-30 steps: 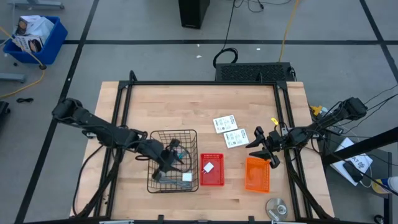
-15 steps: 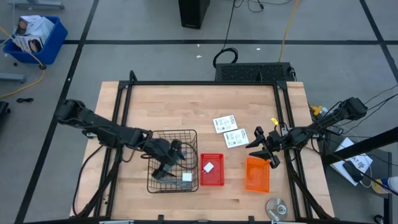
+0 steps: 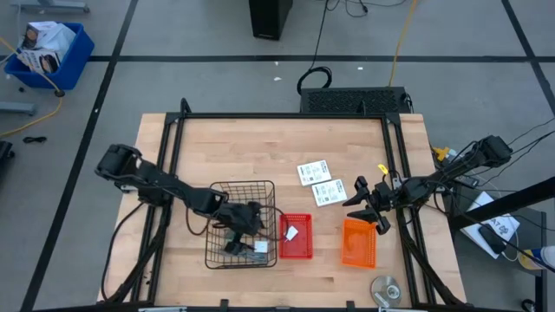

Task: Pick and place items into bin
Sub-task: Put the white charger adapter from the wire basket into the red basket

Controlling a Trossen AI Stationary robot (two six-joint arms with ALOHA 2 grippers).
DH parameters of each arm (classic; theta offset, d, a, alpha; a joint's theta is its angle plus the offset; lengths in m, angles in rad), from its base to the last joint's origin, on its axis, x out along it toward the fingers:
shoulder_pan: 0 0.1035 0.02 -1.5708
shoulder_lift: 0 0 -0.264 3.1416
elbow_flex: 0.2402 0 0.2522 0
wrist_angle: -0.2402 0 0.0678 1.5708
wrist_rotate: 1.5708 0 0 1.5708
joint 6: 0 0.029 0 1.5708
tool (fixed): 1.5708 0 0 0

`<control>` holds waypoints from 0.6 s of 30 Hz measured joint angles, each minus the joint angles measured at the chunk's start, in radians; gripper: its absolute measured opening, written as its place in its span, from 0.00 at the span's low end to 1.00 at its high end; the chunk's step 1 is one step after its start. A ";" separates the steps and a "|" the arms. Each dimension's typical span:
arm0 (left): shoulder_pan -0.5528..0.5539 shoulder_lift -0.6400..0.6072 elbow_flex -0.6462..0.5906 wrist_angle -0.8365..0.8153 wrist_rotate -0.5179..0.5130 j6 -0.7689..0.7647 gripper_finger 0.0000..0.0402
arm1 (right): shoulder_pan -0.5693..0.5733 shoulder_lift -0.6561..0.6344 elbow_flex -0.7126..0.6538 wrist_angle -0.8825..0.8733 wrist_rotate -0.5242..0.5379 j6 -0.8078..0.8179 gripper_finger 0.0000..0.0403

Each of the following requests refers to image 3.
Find black phone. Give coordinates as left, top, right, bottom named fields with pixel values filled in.
left=478, top=223, right=508, bottom=256

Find yellow hanging cable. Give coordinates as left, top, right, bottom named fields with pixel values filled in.
left=388, top=0, right=420, bottom=88

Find white blue yellow bottle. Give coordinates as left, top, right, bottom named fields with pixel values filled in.
left=518, top=244, right=555, bottom=273

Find black coiled floor cable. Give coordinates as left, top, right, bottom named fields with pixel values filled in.
left=296, top=0, right=334, bottom=96

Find black wire basket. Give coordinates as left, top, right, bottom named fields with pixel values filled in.
left=204, top=179, right=278, bottom=270

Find black computer case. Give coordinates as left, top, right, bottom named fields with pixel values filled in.
left=298, top=86, right=414, bottom=116

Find yellow floor cable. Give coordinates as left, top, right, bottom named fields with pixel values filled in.
left=0, top=36, right=65, bottom=139

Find grey metal furniture foot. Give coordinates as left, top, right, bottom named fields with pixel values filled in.
left=10, top=0, right=91, bottom=14
left=0, top=101, right=37, bottom=117

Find white paper sheet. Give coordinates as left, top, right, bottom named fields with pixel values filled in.
left=460, top=190, right=521, bottom=260

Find white product box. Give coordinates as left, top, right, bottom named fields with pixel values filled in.
left=310, top=179, right=349, bottom=208
left=297, top=159, right=333, bottom=187

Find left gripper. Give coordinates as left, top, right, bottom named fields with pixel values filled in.
left=214, top=201, right=266, bottom=257

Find white plastic bag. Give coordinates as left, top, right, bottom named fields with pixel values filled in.
left=38, top=22, right=77, bottom=62

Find orange plastic slotted basket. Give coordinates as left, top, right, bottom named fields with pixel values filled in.
left=341, top=218, right=378, bottom=270

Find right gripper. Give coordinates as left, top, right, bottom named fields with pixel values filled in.
left=342, top=175, right=398, bottom=236

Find black diagonal beam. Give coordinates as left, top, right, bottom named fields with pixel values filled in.
left=450, top=176, right=555, bottom=231

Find black side table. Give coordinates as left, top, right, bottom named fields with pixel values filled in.
left=448, top=185, right=548, bottom=312

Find black speaker cabinet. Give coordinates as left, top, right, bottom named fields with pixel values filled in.
left=248, top=0, right=294, bottom=42

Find printed white carton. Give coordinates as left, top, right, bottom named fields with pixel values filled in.
left=16, top=48, right=62, bottom=75

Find black power strip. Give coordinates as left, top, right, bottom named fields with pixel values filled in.
left=441, top=166, right=481, bottom=189

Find red plastic slotted basket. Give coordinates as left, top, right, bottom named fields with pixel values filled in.
left=278, top=212, right=314, bottom=260

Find silver metal cylinder stand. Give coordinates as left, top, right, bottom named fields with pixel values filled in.
left=369, top=275, right=403, bottom=309

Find blue plastic bin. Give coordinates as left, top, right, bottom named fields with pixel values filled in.
left=3, top=21, right=96, bottom=91

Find black aluminium table frame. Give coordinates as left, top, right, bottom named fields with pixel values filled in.
left=100, top=97, right=467, bottom=312

